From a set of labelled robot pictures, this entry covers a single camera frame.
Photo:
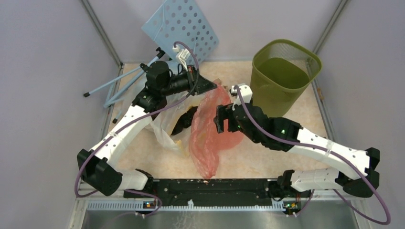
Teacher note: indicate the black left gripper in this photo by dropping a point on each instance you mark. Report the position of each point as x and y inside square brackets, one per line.
[197, 84]

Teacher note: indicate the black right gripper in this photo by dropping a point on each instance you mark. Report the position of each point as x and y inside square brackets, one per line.
[224, 112]

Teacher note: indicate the red translucent trash bag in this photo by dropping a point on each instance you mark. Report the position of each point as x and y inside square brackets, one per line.
[205, 143]

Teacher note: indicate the large translucent white plastic bag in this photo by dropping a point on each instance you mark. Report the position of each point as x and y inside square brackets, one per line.
[167, 126]

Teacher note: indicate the green mesh trash bin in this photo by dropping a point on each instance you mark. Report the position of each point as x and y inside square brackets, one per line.
[281, 72]

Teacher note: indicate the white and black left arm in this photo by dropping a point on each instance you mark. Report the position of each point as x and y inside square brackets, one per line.
[97, 165]

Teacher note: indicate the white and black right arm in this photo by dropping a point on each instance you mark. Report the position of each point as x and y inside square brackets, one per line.
[350, 170]

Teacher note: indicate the light blue perforated music stand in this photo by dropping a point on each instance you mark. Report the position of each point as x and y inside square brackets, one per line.
[145, 32]

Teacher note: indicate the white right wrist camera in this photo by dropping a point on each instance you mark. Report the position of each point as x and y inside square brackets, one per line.
[243, 91]

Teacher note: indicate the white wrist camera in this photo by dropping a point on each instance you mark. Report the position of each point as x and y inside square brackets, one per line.
[243, 91]
[181, 55]

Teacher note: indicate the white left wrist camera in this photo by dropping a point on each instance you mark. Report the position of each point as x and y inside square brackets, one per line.
[181, 55]

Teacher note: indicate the wooden block by wall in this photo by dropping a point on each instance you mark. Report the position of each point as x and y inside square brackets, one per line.
[320, 95]

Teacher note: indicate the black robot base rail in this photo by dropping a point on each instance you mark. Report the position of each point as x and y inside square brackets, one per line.
[228, 192]

